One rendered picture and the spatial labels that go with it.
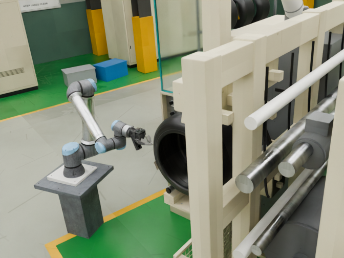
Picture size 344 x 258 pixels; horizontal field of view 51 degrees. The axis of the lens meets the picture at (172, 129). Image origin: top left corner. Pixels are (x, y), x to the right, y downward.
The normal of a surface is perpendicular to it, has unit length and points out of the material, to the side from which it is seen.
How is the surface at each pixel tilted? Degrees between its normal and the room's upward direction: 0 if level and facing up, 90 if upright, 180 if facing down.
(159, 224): 0
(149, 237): 0
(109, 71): 90
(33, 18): 90
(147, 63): 90
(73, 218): 90
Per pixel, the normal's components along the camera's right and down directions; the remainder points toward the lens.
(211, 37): -0.63, 0.37
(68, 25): 0.58, 0.31
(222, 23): 0.77, 0.22
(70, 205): -0.41, 0.41
